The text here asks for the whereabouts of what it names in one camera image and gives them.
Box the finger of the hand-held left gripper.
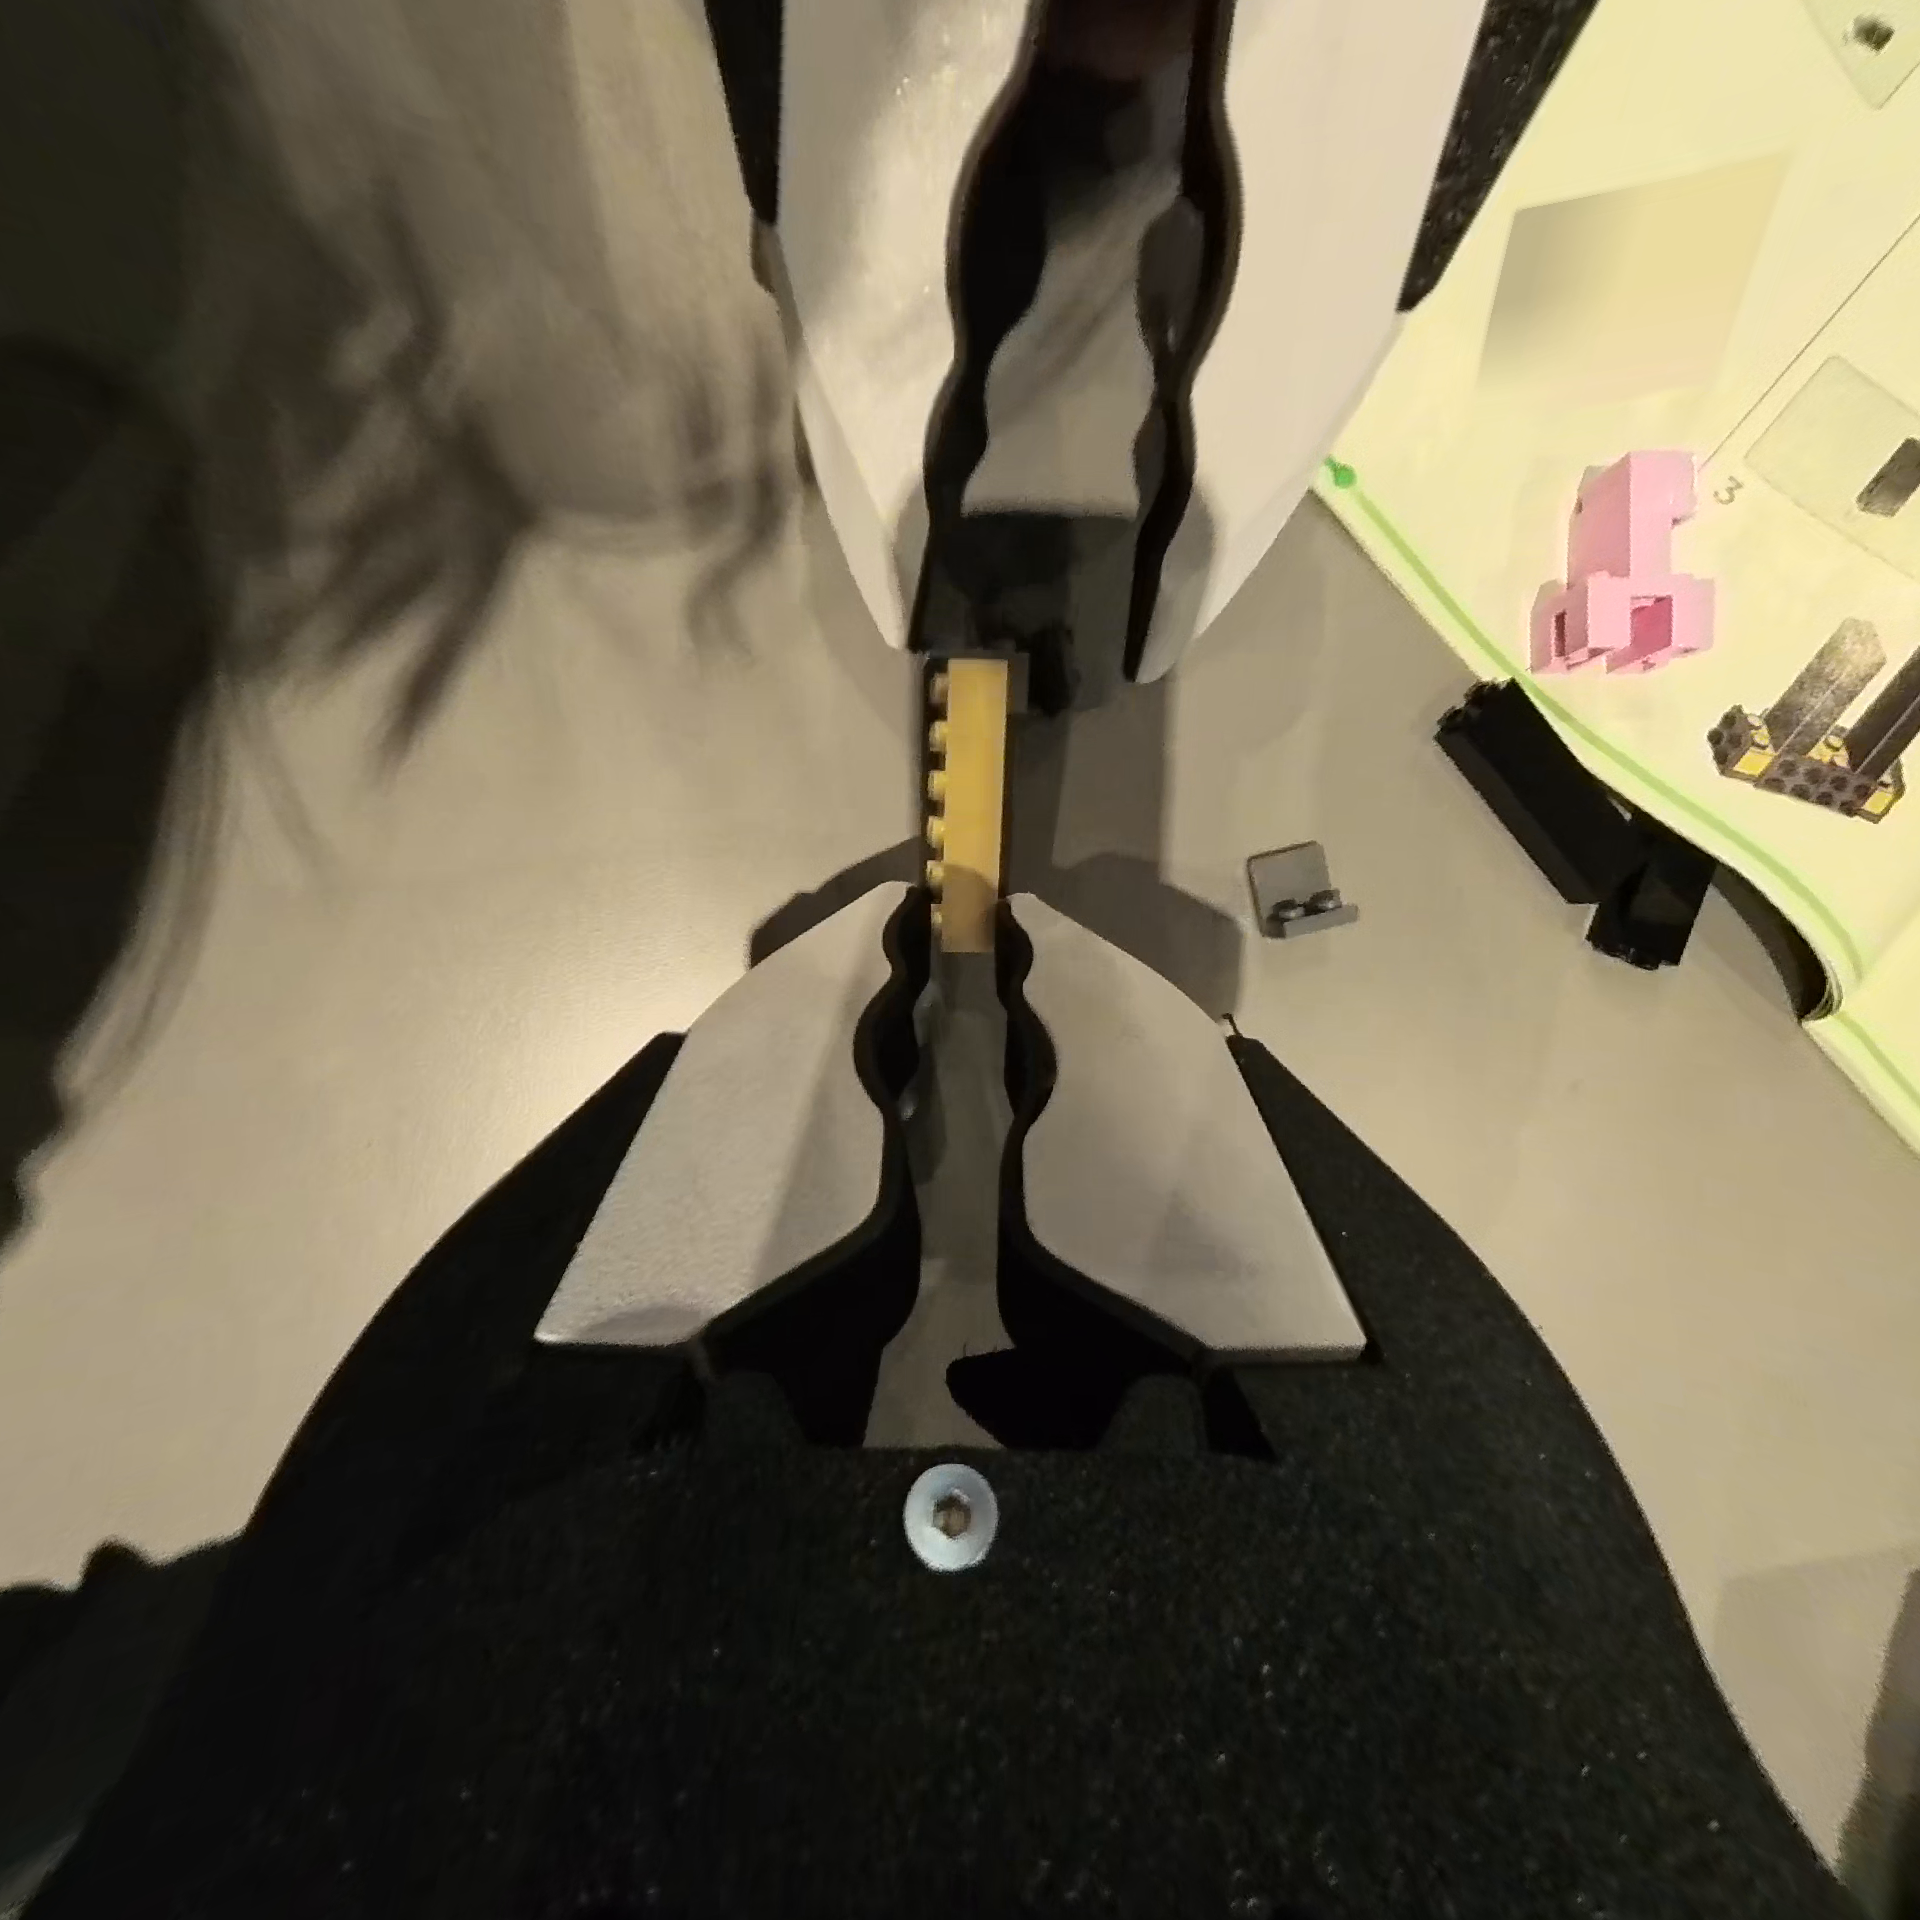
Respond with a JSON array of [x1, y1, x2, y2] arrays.
[[1124, 0, 1489, 683], [757, 0, 1052, 653]]

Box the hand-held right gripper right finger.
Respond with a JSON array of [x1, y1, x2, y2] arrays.
[[1001, 892, 1369, 1364]]

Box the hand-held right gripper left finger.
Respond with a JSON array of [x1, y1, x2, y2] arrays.
[[534, 882, 924, 1354]]

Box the tan brick plate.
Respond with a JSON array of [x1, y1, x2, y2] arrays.
[[926, 652, 1033, 953]]

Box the grey desk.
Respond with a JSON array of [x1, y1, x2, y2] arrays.
[[0, 0, 1920, 1863]]

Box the brick instruction booklet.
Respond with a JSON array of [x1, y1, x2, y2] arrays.
[[1318, 0, 1920, 1156]]

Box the small grey brick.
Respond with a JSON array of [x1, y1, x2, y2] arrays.
[[1247, 844, 1359, 941]]

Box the pink brick assembly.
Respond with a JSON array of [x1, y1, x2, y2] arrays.
[[1526, 451, 1716, 681]]

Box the black brick assembly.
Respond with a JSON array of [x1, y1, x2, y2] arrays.
[[1434, 678, 1716, 970]]

